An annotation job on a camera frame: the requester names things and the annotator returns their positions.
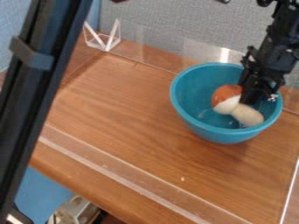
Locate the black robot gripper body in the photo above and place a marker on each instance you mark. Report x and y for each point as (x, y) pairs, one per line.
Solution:
(276, 57)

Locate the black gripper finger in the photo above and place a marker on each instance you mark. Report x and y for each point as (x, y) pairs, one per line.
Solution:
(246, 78)
(264, 89)

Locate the white brown-capped toy mushroom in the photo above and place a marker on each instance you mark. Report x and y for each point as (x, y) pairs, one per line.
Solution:
(226, 104)

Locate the blue plastic bowl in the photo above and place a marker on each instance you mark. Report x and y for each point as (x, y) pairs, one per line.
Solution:
(192, 91)

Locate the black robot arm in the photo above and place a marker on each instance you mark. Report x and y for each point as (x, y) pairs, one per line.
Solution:
(42, 51)

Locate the clear acrylic back barrier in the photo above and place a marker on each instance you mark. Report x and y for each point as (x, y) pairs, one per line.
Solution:
(196, 53)

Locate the clear acrylic barrier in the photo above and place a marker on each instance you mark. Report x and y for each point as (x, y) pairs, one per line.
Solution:
(169, 195)
(196, 53)

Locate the clear acrylic front barrier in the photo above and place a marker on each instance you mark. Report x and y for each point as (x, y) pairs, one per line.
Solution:
(169, 195)

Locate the white device under table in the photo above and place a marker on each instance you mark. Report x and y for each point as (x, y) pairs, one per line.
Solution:
(76, 211)

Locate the clear acrylic corner bracket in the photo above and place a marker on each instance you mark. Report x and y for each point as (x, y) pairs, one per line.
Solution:
(102, 41)

